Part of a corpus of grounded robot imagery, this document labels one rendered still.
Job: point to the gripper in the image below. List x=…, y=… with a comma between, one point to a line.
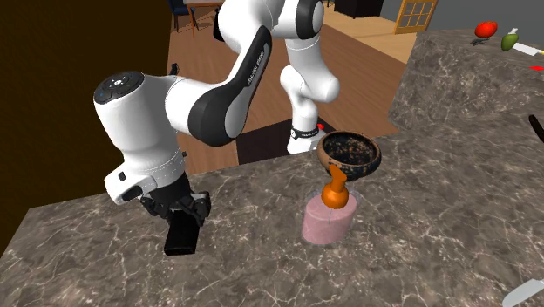
x=172, y=191

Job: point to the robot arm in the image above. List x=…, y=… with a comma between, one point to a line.
x=140, y=127

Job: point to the pink soap dispenser orange pump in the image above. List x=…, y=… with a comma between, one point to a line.
x=327, y=223

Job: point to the brown speckled bowl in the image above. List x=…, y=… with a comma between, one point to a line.
x=348, y=155

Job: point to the blue chair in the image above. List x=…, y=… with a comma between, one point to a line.
x=182, y=10

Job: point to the dark cabinet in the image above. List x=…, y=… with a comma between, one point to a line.
x=359, y=7

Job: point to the yellow framed window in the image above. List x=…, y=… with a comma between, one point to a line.
x=415, y=15

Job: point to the red tomato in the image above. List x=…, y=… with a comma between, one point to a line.
x=486, y=29

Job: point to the silver knife blade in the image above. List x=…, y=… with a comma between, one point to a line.
x=525, y=293

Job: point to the black curved object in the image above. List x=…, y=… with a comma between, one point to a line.
x=538, y=129

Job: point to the green pear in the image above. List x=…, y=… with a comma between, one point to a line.
x=509, y=42

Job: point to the white-bladed knife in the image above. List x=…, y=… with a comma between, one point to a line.
x=527, y=49

